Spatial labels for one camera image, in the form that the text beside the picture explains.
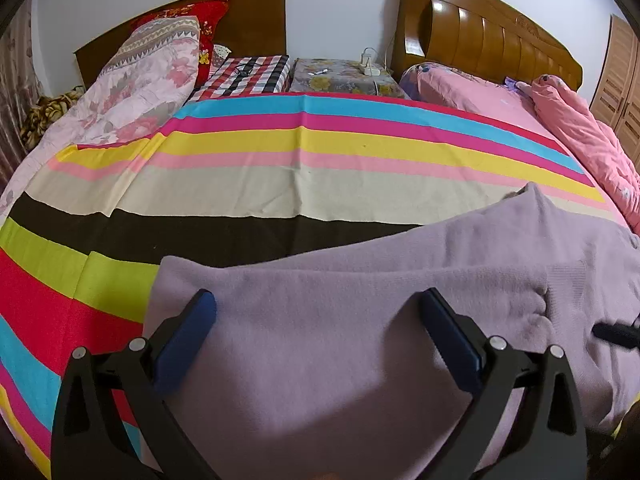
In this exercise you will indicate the wooden wardrobe door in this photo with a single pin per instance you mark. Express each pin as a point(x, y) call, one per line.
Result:
point(620, 90)

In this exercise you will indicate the brown floral blanket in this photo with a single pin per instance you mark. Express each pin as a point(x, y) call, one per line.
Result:
point(45, 115)

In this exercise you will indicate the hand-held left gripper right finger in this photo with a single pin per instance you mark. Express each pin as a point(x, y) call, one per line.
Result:
point(450, 340)

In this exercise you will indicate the striped colourful blanket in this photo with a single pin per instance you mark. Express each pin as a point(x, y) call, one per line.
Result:
point(300, 160)

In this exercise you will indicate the small white object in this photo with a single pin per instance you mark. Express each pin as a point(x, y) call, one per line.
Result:
point(320, 72)

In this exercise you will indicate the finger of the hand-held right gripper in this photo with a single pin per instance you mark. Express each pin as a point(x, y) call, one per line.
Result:
point(615, 334)

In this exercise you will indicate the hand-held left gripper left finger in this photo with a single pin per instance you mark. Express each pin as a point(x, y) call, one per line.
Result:
point(185, 340)

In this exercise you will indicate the dark brown wooden headboard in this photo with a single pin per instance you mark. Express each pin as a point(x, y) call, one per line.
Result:
point(250, 15)

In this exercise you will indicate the light brown wooden headboard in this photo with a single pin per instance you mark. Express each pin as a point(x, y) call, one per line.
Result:
point(475, 35)

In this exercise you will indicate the red floral pillow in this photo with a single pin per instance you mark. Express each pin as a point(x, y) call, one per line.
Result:
point(210, 20)

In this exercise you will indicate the pink floral pillow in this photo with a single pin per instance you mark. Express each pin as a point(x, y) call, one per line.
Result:
point(440, 85)

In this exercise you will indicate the nightstand with floral cover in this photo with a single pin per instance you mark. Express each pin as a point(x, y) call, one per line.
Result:
point(340, 82)

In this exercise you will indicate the small purple cloth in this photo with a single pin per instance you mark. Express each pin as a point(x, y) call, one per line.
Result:
point(512, 83)

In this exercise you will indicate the pink floral quilt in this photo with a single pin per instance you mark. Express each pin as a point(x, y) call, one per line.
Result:
point(125, 90)

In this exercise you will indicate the lilac knitted sweater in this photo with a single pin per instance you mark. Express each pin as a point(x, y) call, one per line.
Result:
point(325, 335)

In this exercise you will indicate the white dotted cloth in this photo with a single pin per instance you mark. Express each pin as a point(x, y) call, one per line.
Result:
point(221, 52)

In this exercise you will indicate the red checkered pillow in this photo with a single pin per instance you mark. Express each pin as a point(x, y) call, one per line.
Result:
point(265, 77)

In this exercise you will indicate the white power strip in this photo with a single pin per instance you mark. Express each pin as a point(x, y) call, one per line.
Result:
point(371, 67)

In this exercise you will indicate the patterned curtain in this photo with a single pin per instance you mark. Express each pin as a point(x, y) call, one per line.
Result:
point(15, 85)

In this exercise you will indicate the pink bed sheet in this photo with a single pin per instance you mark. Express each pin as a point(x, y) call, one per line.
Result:
point(500, 105)

